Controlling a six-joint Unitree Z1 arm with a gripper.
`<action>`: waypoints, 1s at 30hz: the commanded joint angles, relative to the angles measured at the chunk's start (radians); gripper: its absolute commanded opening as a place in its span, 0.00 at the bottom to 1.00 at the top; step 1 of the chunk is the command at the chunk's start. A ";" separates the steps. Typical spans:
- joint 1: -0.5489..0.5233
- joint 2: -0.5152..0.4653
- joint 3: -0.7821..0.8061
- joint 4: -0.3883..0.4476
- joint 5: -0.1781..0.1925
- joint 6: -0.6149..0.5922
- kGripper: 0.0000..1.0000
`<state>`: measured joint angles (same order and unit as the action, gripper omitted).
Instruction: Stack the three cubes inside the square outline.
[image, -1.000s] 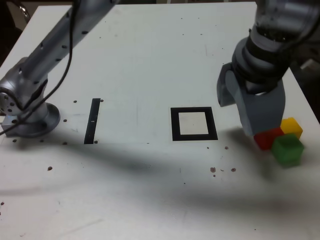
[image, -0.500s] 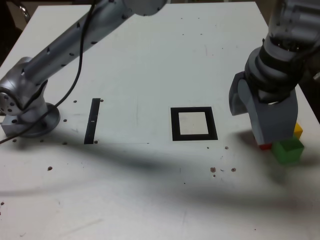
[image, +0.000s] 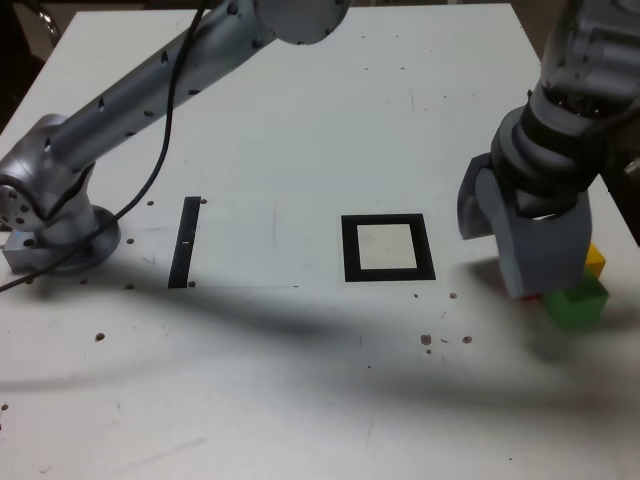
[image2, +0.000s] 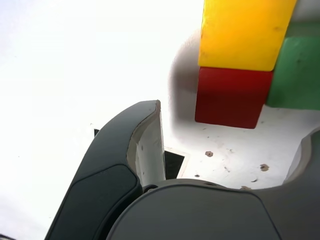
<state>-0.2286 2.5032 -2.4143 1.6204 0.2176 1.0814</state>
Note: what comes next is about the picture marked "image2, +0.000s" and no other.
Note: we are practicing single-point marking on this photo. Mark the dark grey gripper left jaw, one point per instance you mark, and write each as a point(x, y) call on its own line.
point(100, 175)

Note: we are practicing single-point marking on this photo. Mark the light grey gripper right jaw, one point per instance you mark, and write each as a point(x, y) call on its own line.
point(200, 215)

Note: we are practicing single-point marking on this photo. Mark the black tape square outline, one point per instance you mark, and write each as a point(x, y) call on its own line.
point(173, 163)

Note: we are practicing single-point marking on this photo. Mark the green cube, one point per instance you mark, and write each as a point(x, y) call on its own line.
point(297, 75)

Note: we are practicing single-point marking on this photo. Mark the red cube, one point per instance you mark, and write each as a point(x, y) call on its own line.
point(230, 100)

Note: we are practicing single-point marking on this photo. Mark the yellow cube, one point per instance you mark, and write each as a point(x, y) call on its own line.
point(242, 35)

